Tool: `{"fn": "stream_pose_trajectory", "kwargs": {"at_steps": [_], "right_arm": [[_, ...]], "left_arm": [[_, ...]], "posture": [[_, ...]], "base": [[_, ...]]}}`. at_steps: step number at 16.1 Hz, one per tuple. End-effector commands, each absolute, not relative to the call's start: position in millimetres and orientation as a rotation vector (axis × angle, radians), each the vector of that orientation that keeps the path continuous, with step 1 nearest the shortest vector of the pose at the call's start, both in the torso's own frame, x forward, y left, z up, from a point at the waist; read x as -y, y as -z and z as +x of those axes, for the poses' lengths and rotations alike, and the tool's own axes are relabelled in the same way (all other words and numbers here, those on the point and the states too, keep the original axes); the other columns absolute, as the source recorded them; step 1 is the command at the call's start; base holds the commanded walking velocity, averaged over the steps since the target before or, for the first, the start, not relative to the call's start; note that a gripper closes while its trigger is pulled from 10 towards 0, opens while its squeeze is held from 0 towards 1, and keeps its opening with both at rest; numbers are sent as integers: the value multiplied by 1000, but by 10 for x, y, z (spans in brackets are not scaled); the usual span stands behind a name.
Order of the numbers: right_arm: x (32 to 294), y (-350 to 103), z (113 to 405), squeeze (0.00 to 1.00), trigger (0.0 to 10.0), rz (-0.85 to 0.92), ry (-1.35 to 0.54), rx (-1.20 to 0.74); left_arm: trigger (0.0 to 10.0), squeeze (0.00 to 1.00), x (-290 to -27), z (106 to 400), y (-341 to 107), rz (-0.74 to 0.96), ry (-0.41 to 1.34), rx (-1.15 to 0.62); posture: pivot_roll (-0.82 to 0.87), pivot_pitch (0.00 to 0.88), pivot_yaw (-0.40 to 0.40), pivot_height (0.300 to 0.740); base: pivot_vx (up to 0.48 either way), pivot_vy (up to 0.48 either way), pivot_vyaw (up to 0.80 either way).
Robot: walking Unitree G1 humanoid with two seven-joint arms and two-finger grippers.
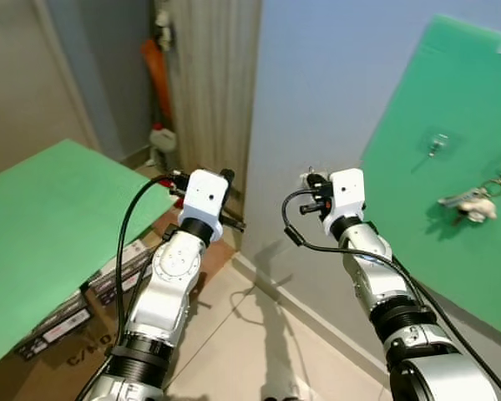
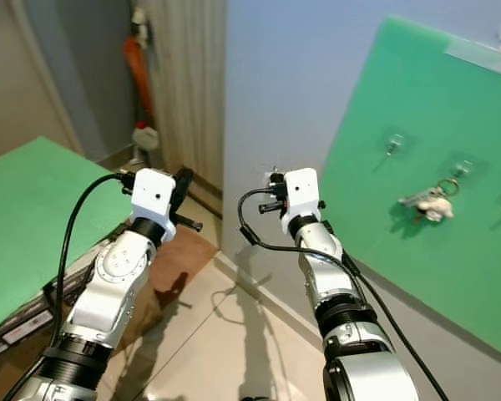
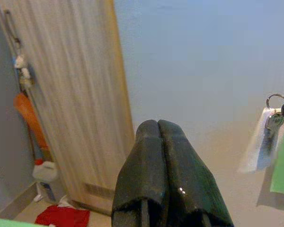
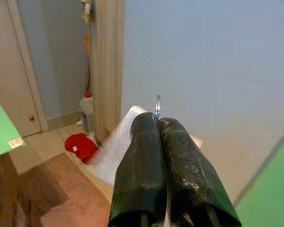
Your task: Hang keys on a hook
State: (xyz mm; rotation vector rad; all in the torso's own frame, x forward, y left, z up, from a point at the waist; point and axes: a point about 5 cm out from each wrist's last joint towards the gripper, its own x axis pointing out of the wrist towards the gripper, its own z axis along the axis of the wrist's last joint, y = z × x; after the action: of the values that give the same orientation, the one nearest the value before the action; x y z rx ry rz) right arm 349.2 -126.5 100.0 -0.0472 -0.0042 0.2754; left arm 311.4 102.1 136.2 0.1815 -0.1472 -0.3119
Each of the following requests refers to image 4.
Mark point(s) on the small round metal knob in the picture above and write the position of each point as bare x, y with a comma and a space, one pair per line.
32, 117

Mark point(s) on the green board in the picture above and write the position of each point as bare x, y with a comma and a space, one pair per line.
272, 189

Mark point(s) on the wooden cabinet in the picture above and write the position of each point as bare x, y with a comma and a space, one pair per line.
107, 71

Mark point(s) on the cardboard box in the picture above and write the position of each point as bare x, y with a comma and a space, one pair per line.
2, 194

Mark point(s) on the brown floor mat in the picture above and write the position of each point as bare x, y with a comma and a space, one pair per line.
68, 196

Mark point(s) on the white bottle with red cap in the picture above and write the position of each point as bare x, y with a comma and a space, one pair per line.
87, 106

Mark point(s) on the red cloth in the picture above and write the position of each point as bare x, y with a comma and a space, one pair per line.
81, 147

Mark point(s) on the orange canister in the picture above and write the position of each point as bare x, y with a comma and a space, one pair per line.
88, 61

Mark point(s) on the green table mat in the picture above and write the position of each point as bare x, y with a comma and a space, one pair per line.
0, 132

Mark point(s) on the white tape piece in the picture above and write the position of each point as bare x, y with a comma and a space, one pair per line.
15, 142

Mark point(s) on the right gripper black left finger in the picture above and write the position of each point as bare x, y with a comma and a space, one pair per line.
139, 170

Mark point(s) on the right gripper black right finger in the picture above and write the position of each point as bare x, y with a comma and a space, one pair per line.
189, 177

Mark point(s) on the white cloth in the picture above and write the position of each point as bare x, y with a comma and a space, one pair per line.
87, 8

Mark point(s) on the white door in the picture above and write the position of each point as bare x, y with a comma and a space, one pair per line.
7, 71

